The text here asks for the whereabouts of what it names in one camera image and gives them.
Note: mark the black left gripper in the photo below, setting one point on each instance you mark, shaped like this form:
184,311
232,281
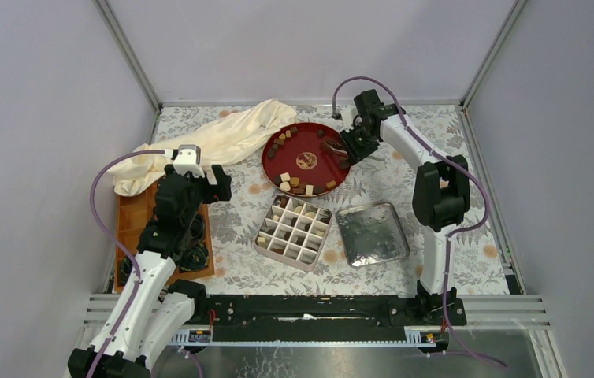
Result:
220,192

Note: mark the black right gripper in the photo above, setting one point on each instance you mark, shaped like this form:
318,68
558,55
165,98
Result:
354,153

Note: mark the silver metal tongs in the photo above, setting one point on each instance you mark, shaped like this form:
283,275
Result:
334,148

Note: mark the pink tin with white dividers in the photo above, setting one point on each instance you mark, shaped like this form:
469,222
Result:
293,232

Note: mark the silver tin lid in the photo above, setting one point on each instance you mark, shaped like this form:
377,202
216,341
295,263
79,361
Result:
372,234

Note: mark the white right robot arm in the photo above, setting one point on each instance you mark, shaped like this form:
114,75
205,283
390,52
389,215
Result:
441,196

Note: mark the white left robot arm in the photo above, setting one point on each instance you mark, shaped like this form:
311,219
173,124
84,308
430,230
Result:
149,311

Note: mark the red round tray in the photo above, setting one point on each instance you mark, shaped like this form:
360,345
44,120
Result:
296,164

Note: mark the black paper cup liners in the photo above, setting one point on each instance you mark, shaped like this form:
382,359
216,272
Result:
193,255

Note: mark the cream cloth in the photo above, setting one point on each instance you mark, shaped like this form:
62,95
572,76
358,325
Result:
226,141

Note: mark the floral table mat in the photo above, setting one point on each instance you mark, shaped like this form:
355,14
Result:
383,177

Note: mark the wooden compartment tray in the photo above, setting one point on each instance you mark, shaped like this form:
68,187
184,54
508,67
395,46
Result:
132,216

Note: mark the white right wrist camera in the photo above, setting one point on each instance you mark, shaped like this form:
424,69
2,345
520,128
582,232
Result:
346,115

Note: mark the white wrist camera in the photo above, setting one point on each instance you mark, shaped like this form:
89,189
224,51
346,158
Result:
187,160
346,115

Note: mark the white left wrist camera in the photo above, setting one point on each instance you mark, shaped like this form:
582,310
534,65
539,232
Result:
187,160

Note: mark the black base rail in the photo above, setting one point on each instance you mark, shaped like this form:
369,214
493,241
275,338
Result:
322,318

